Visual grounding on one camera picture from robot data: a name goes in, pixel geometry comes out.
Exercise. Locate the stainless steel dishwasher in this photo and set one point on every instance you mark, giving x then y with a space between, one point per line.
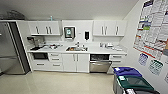
100 66

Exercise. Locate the chrome faucet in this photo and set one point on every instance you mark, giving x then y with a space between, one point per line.
78 44

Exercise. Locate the steel kitchen sink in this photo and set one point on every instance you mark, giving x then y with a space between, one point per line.
76 49

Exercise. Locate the black soap dispenser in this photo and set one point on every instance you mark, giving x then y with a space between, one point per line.
87 35

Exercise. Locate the blue label soap bottle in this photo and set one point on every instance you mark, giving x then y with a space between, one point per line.
101 44

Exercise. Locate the white under-sink cabinet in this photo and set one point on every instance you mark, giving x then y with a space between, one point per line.
75 62

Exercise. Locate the steel paper towel dispenser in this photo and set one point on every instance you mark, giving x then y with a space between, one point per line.
69 32

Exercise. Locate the white drawer cabinet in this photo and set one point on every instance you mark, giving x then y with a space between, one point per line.
55 63
117 58

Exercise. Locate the small blue bottle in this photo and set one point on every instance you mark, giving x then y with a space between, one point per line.
51 18

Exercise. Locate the black built-in microwave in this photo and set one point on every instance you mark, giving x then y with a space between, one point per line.
40 56

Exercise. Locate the blue lid waste bin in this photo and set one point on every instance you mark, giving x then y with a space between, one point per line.
126 71

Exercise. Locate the green lid waste bin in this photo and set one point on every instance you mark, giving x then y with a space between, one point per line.
135 86

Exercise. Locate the steel refrigerator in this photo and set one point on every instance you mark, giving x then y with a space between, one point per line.
11 46

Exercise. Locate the small blue wall notice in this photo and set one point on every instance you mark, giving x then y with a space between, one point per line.
143 59

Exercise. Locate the large wall poster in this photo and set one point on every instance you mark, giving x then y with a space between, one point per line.
153 26

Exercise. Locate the small green wall notice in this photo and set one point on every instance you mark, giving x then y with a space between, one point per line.
155 67

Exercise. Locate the small white wall notice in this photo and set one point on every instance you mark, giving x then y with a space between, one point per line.
166 77

